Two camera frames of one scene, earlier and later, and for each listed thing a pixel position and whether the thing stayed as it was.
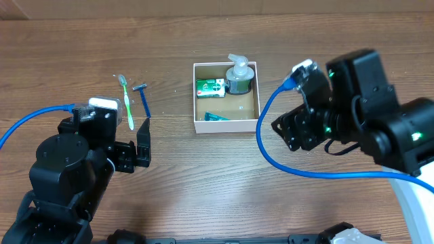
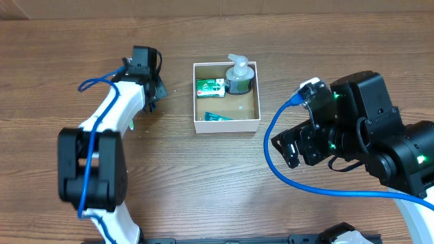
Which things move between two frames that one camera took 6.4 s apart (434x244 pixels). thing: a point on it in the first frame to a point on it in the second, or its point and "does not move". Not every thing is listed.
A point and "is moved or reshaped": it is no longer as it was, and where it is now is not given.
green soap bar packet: (211, 88) does not move
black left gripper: (125, 152) to (160, 86)
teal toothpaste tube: (209, 116) does not move
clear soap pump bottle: (239, 76) does not move
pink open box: (234, 113) does not move
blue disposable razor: (140, 87) is moved or reshaped
